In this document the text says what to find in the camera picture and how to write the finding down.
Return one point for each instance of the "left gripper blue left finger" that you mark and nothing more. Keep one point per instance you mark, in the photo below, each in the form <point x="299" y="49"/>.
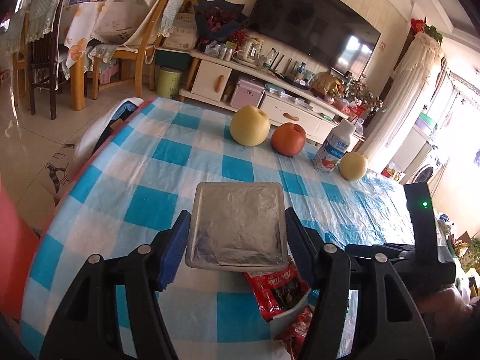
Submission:
<point x="86" y="324"/>

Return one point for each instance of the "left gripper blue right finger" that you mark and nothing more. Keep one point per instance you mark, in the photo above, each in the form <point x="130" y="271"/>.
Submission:
<point x="388" y="325"/>

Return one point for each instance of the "small red candy packet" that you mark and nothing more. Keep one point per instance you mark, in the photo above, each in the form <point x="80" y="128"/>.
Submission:
<point x="293" y="336"/>

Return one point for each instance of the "large red snack bag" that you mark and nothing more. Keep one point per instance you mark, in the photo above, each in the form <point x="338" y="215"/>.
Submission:
<point x="277" y="292"/>

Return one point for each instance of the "square silver foil packet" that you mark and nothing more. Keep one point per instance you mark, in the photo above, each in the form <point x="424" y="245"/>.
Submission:
<point x="238" y="227"/>

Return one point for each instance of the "pink plastic trash bin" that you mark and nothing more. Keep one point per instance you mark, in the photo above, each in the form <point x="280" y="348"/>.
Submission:
<point x="18" y="245"/>

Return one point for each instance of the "person's right hand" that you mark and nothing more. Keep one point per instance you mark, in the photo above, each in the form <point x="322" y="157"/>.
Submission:
<point x="446" y="310"/>

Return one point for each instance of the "white washing machine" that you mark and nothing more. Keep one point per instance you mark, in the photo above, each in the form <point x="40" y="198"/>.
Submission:
<point x="426" y="165"/>

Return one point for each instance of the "yellow pear right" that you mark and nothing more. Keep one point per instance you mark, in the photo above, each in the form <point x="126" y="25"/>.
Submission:
<point x="352" y="166"/>

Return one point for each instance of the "yellow pear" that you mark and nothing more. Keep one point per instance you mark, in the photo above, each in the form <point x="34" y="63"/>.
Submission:
<point x="249" y="126"/>
<point x="352" y="166"/>

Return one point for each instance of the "blue white checkered tablecloth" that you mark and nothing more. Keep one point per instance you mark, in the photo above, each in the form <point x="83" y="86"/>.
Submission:
<point x="147" y="174"/>

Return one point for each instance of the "white yogurt drink bottle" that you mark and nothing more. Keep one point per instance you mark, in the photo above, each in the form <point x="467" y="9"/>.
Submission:
<point x="334" y="147"/>

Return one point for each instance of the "cat print stool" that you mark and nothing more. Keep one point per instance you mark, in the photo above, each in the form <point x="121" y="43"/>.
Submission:
<point x="56" y="174"/>

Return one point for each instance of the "red orange apple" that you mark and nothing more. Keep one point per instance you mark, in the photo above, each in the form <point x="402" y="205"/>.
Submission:
<point x="289" y="139"/>

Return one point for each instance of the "white standing air conditioner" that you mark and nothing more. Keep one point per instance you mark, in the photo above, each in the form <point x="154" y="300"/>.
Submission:
<point x="402" y="106"/>

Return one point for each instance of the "yellow pear left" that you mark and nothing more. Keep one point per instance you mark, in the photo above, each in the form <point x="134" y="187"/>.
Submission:
<point x="249" y="126"/>

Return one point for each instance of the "pink storage box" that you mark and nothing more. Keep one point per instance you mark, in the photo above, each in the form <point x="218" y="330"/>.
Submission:
<point x="247" y="93"/>

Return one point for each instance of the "green small waste bin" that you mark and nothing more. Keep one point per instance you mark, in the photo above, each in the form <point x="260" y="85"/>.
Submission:
<point x="169" y="82"/>

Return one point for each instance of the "white tv cabinet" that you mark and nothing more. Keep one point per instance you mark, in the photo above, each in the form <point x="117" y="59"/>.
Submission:
<point x="213" y="80"/>

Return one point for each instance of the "dining table with floral cloth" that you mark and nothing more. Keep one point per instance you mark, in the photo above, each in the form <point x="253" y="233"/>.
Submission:
<point x="76" y="31"/>

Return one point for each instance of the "dark wooden dining chair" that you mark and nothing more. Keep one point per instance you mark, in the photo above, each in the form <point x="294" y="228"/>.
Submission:
<point x="43" y="69"/>

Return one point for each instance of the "white electric kettle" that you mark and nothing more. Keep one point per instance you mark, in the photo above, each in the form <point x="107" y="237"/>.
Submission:
<point x="250" y="50"/>

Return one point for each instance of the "black flat screen television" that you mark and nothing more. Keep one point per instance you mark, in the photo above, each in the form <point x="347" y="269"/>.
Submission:
<point x="328" y="31"/>

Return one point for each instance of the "light wooden dining chair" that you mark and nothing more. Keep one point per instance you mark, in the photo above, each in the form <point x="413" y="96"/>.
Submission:
<point x="132" y="57"/>

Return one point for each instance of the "dark blue flower bouquet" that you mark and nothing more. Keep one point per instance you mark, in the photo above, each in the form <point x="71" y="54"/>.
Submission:
<point x="216" y="20"/>

